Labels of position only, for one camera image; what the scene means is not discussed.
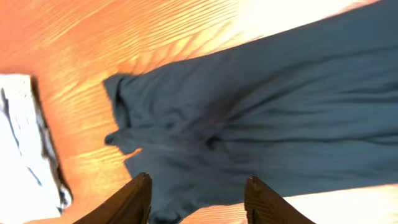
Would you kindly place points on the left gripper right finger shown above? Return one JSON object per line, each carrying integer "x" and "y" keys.
{"x": 265, "y": 206}

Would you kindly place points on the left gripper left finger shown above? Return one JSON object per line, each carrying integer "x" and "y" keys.
{"x": 129, "y": 205}

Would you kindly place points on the dark navy t-shirt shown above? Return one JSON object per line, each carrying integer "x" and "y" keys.
{"x": 313, "y": 109}

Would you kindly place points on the folded light blue jeans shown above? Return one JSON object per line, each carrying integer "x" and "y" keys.
{"x": 31, "y": 188}

